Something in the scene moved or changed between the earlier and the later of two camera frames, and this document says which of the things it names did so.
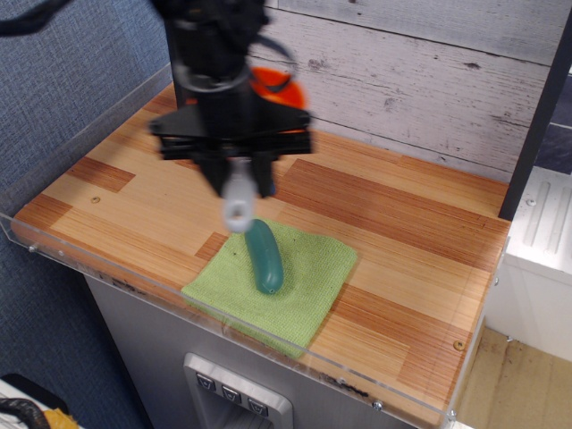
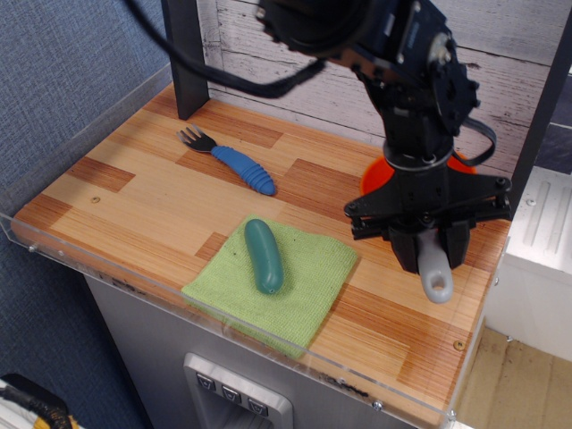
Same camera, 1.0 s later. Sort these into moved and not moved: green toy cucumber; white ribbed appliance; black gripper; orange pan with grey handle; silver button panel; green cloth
Moved: black gripper; orange pan with grey handle
Not moved: white ribbed appliance; green cloth; green toy cucumber; silver button panel
